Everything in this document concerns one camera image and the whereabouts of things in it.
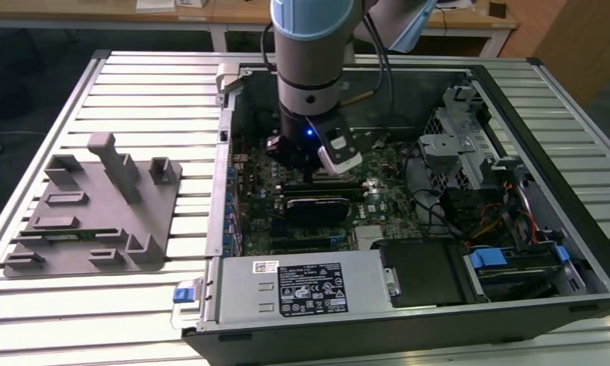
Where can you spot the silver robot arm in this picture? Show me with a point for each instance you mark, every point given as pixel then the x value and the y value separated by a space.
pixel 311 57

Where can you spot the black graphics card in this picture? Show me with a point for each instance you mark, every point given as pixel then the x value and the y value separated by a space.
pixel 315 213

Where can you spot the green motherboard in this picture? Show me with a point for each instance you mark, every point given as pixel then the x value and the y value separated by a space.
pixel 387 190

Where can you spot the long black expansion slot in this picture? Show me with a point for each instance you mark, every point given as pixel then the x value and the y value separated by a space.
pixel 300 243

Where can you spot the silver finned heatsink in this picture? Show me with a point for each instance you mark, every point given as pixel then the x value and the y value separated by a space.
pixel 371 234

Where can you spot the metal drive cage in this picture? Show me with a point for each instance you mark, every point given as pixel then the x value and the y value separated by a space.
pixel 445 146

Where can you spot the grey parts rack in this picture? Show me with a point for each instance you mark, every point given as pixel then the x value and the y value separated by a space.
pixel 147 213

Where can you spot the grey power supply unit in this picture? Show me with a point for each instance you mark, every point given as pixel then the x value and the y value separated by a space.
pixel 244 278

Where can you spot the black plastic shroud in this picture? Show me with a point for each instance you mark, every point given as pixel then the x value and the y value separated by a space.
pixel 423 274

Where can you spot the white box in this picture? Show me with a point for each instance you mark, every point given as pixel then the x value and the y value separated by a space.
pixel 193 3
pixel 155 4

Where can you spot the hard disk in blue carrier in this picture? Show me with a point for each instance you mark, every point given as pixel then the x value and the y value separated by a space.
pixel 488 258

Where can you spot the wooden desk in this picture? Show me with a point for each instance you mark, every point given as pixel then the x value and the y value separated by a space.
pixel 132 17

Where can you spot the black PC case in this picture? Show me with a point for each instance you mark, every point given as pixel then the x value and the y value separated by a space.
pixel 367 343

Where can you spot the green RAM stick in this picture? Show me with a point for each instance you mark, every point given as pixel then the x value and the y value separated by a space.
pixel 56 233

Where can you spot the small black box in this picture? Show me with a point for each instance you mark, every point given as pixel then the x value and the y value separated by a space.
pixel 499 9

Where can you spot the wooden cabinet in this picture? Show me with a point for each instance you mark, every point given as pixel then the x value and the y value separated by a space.
pixel 585 45

